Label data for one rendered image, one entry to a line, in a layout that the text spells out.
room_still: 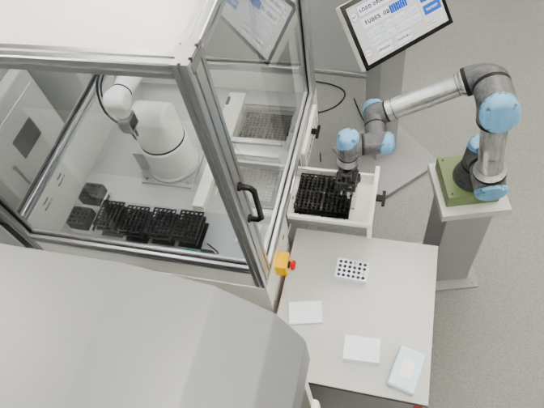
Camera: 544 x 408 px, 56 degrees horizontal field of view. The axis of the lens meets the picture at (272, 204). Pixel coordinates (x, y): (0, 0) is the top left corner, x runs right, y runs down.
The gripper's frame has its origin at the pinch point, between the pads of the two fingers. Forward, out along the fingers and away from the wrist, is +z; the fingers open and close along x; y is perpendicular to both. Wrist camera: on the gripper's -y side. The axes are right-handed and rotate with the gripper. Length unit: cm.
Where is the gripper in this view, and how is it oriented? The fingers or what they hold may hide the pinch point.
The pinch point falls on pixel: (348, 189)
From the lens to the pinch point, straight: 204.4
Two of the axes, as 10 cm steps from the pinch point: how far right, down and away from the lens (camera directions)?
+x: 9.7, 1.2, -2.2
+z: 1.3, 5.4, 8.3
